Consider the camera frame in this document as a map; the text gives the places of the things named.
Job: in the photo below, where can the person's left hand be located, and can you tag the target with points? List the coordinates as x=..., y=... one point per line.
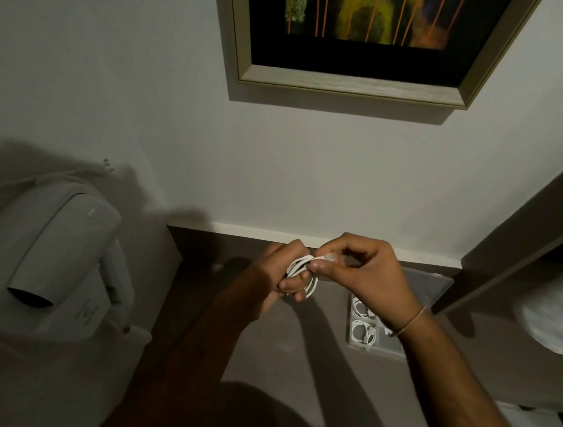
x=260, y=278

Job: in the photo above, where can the person's right hand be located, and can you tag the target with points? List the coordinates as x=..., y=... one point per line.
x=379, y=280

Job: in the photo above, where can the person's right thumb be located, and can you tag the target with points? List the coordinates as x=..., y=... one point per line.
x=330, y=271

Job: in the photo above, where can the person's left thumb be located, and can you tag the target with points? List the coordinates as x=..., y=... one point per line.
x=285, y=250

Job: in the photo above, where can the person's left forearm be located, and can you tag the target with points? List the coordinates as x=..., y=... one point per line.
x=187, y=366

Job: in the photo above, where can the person's right forearm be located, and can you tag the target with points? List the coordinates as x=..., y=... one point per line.
x=457, y=401

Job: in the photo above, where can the clear compartment box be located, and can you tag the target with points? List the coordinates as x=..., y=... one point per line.
x=428, y=289

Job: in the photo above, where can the dark wooden shelf unit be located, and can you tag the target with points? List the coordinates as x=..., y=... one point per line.
x=533, y=230

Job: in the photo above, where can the white folded towel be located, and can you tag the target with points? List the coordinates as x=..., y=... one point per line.
x=557, y=309

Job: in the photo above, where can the framed dark painting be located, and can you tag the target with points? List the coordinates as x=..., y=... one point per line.
x=373, y=36

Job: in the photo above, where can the white wall hair dryer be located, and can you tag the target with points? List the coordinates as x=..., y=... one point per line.
x=44, y=252

